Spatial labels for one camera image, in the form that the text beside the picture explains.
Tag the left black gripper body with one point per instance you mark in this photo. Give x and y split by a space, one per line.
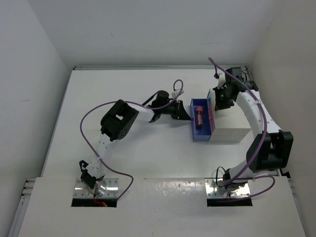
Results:
176 109

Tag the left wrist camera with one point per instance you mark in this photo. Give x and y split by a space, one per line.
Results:
176 93

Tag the purple bottom drawer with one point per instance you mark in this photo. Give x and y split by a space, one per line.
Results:
204 134

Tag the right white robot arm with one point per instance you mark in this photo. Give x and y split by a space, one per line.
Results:
271 147

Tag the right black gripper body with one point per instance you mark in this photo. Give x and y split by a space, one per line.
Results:
222 101

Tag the metal base plate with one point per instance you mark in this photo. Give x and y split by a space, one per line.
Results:
104 189
214 190

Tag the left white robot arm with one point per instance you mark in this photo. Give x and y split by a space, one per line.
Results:
117 122

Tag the white drawer cabinet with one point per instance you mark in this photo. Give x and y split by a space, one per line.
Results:
231 125

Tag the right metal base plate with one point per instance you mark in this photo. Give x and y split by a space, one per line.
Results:
214 190

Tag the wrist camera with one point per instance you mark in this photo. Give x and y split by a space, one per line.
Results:
221 80
176 93

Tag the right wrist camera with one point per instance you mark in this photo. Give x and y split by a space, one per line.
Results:
221 80

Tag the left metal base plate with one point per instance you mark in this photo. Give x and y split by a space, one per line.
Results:
104 189

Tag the clear tube with pink cap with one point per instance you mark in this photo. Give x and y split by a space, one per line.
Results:
199 117

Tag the blue drawer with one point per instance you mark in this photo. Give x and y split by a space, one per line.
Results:
209 96

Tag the pink drawer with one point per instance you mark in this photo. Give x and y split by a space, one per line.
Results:
212 116

